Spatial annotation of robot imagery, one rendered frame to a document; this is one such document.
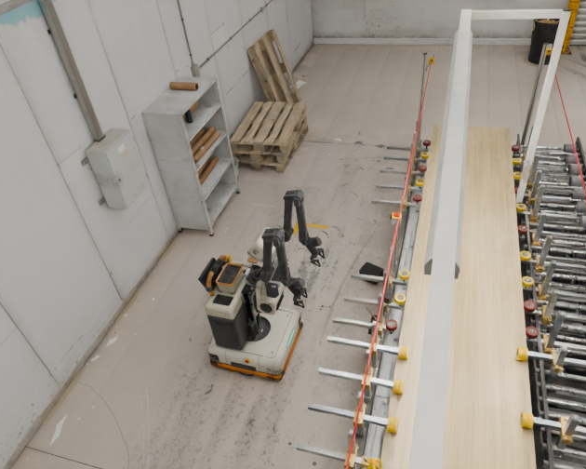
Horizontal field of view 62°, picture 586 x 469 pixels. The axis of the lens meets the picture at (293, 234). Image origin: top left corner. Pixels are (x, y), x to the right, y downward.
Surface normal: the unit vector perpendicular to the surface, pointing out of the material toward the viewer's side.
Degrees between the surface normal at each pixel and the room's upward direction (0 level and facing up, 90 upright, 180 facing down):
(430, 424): 0
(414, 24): 90
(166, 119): 90
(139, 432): 0
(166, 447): 0
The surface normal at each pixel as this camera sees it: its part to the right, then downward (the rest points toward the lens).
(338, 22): -0.29, 0.64
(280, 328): -0.10, -0.76
